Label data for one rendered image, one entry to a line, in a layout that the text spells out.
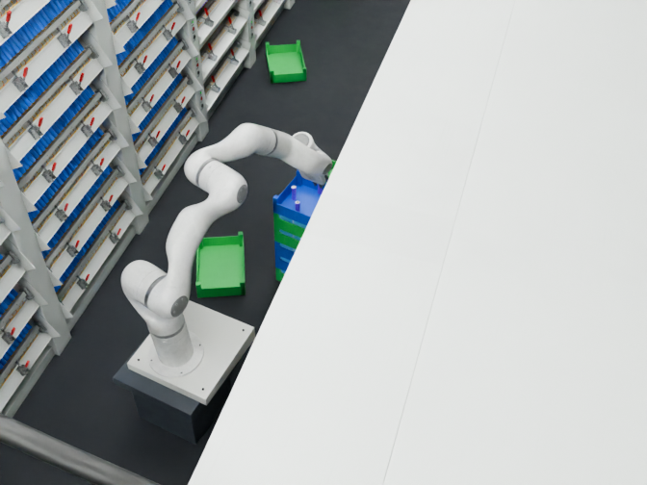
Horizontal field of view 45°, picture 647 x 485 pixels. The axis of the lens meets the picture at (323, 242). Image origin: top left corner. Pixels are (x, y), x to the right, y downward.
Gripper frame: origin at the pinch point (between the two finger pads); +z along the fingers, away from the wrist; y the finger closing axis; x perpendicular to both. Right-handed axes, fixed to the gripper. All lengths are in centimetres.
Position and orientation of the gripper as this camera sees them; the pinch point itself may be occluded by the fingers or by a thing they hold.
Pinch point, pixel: (319, 181)
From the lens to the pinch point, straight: 297.6
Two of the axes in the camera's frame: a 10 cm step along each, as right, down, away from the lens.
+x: 4.5, -8.6, 2.5
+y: 8.7, 3.6, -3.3
